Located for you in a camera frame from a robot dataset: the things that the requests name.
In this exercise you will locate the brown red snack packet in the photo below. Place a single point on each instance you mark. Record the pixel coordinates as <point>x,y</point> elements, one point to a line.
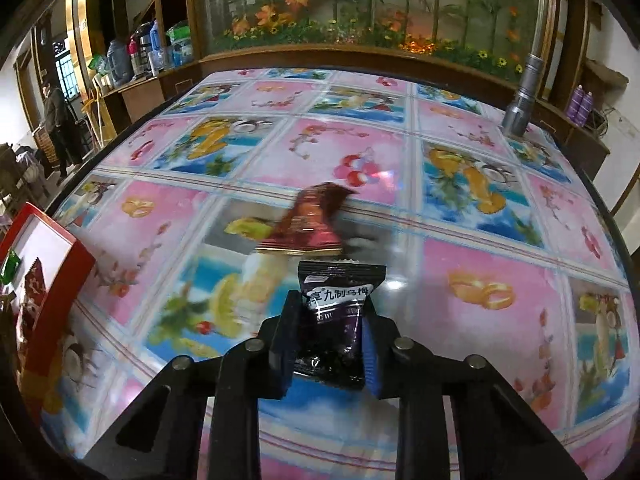
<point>306,230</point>

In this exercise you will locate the red white storage box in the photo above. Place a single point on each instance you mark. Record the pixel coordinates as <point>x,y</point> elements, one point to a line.
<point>52,267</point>

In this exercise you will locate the dark purple plum snack packet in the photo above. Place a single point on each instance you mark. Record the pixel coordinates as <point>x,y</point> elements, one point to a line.
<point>334,296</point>

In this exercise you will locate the blue water jug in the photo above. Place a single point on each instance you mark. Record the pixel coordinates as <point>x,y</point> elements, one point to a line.
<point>119,63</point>

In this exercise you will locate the colourful fruit pattern tablecloth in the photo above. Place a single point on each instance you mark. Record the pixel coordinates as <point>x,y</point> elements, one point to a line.
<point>492,245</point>

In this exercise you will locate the red white patterned snack packet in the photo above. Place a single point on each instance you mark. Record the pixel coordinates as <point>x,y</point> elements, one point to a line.
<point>35,290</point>

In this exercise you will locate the purple spray bottles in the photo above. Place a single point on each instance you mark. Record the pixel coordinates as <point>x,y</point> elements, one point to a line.
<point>580,106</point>

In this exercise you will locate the green snack packet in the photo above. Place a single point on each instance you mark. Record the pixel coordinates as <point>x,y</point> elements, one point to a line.
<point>10,266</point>

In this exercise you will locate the glass flower display cabinet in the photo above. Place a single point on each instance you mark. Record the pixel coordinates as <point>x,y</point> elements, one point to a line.
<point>493,36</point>

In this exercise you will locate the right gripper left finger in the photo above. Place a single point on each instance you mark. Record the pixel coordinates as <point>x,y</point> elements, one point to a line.
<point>284,345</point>

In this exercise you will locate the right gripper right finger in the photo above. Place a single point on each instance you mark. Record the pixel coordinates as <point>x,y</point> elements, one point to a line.
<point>379,360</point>

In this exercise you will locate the silver metal flashlight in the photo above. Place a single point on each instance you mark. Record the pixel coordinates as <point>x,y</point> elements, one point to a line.
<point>517,115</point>

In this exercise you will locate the person standing in background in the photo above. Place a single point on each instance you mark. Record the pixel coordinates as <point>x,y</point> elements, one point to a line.
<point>60,129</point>

